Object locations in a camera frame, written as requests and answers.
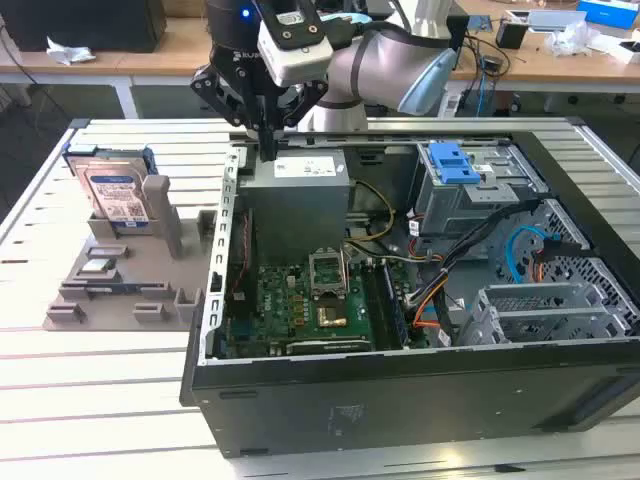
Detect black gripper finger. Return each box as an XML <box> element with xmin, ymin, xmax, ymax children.
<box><xmin>189</xmin><ymin>64</ymin><xmax>270</xmax><ymax>162</ymax></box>
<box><xmin>268</xmin><ymin>81</ymin><xmax>330</xmax><ymax>161</ymax></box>

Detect hard disk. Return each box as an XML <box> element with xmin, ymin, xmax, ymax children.
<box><xmin>62</xmin><ymin>143</ymin><xmax>155</xmax><ymax>232</ymax></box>

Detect grey metal disk bay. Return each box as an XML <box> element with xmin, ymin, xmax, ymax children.
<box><xmin>457</xmin><ymin>281</ymin><xmax>640</xmax><ymax>347</ymax></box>

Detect grey power supply unit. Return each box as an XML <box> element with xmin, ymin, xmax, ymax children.
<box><xmin>236</xmin><ymin>147</ymin><xmax>352</xmax><ymax>267</ymax></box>

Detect large black box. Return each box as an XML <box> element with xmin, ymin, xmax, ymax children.
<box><xmin>0</xmin><ymin>0</ymin><xmax>169</xmax><ymax>54</ymax></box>

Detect white power strip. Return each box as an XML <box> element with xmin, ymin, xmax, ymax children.
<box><xmin>439</xmin><ymin>91</ymin><xmax>462</xmax><ymax>120</ymax></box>

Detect metal socket cover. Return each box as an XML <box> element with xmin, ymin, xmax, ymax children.
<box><xmin>309</xmin><ymin>246</ymin><xmax>347</xmax><ymax>267</ymax></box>

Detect crumpled white paper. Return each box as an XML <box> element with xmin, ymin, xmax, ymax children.
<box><xmin>45</xmin><ymin>34</ymin><xmax>97</xmax><ymax>67</ymax></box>

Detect blue plastic drive latch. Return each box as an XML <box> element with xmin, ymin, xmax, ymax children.
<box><xmin>428</xmin><ymin>142</ymin><xmax>484</xmax><ymax>187</ymax></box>

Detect black tower box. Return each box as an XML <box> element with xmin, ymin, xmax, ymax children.
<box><xmin>446</xmin><ymin>13</ymin><xmax>472</xmax><ymax>55</ymax></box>

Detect grey optical drive cage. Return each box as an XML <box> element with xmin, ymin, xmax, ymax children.
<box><xmin>413</xmin><ymin>141</ymin><xmax>551</xmax><ymax>242</ymax></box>

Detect CPU socket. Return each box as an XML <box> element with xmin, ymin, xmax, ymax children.
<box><xmin>308</xmin><ymin>252</ymin><xmax>350</xmax><ymax>301</ymax></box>

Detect grey-brown parts rack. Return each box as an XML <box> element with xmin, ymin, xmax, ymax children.
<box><xmin>43</xmin><ymin>174</ymin><xmax>219</xmax><ymax>334</ymax></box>

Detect green motherboard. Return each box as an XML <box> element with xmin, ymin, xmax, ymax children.
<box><xmin>223</xmin><ymin>259</ymin><xmax>432</xmax><ymax>359</ymax></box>

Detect silver CPU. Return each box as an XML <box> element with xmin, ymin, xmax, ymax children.
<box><xmin>81</xmin><ymin>256</ymin><xmax>120</xmax><ymax>277</ymax></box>

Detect blue RAM stick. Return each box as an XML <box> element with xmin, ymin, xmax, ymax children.
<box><xmin>86</xmin><ymin>282</ymin><xmax>170</xmax><ymax>295</ymax></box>

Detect gold chipset heatsink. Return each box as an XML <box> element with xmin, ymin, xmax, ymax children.
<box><xmin>316</xmin><ymin>304</ymin><xmax>349</xmax><ymax>329</ymax></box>

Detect small black open box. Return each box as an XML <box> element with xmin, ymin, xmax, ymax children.
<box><xmin>495</xmin><ymin>22</ymin><xmax>529</xmax><ymax>50</ymax></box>

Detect installed RAM sticks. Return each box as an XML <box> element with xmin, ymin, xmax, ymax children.
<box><xmin>380</xmin><ymin>261</ymin><xmax>412</xmax><ymax>350</ymax></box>

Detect black graphics card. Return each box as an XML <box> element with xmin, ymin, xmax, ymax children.
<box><xmin>283</xmin><ymin>338</ymin><xmax>374</xmax><ymax>357</ymax></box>

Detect grey flat tray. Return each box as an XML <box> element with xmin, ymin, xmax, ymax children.
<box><xmin>503</xmin><ymin>8</ymin><xmax>587</xmax><ymax>34</ymax></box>

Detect clear plastic bags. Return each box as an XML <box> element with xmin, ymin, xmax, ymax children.
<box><xmin>541</xmin><ymin>21</ymin><xmax>602</xmax><ymax>57</ymax></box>

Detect blue cardboard box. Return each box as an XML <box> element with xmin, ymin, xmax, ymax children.
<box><xmin>576</xmin><ymin>0</ymin><xmax>627</xmax><ymax>27</ymax></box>

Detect white open box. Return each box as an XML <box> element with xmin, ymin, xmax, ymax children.
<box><xmin>586</xmin><ymin>33</ymin><xmax>640</xmax><ymax>67</ymax></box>

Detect black open PC case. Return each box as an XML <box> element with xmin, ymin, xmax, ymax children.
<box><xmin>178</xmin><ymin>115</ymin><xmax>640</xmax><ymax>460</ymax></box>

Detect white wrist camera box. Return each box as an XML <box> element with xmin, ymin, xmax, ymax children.
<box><xmin>253</xmin><ymin>0</ymin><xmax>335</xmax><ymax>87</ymax></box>

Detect yellow power wires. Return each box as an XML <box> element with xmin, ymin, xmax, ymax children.
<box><xmin>348</xmin><ymin>178</ymin><xmax>397</xmax><ymax>247</ymax></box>

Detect red thin wire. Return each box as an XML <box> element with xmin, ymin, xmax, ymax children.
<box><xmin>231</xmin><ymin>209</ymin><xmax>252</xmax><ymax>297</ymax></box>

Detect black wire bundle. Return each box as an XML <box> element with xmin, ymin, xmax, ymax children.
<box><xmin>433</xmin><ymin>198</ymin><xmax>542</xmax><ymax>347</ymax></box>

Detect orange wires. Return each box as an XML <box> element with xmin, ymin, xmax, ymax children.
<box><xmin>410</xmin><ymin>252</ymin><xmax>452</xmax><ymax>332</ymax></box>

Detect light blue data wire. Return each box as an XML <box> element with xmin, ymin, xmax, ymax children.
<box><xmin>503</xmin><ymin>224</ymin><xmax>547</xmax><ymax>287</ymax></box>

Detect black wire connector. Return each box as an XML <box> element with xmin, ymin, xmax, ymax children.
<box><xmin>541</xmin><ymin>233</ymin><xmax>592</xmax><ymax>257</ymax></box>

